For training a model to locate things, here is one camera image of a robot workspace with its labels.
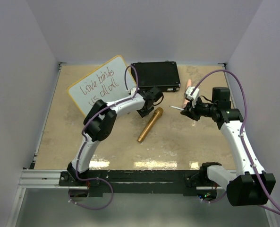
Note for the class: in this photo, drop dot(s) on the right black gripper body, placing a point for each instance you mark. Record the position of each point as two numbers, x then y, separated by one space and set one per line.
203 109

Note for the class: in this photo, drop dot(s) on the yellow framed whiteboard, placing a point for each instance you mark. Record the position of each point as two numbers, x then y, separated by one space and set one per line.
108 82

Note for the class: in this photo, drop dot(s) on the black hard case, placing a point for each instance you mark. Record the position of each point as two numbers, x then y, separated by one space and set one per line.
163 74

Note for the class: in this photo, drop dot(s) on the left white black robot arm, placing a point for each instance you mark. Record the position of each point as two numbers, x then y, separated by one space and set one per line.
99 123

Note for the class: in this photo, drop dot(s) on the red white marker pen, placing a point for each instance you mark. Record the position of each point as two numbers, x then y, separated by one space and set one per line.
178 108

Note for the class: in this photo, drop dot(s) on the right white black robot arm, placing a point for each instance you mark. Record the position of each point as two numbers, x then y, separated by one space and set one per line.
251 184

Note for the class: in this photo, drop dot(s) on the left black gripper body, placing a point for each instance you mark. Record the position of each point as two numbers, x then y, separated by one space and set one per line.
144 112

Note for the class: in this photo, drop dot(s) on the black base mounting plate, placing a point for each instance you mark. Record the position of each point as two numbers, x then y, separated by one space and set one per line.
185 182

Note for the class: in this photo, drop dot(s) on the gold microphone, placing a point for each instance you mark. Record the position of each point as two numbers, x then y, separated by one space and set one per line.
156 115

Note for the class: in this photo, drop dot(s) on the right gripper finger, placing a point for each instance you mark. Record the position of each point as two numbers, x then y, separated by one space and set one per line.
190 106
190 114

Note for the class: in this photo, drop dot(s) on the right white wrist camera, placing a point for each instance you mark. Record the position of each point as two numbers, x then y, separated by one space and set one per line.
191 94

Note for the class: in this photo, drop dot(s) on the aluminium frame rails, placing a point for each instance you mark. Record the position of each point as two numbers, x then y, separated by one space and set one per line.
250 185

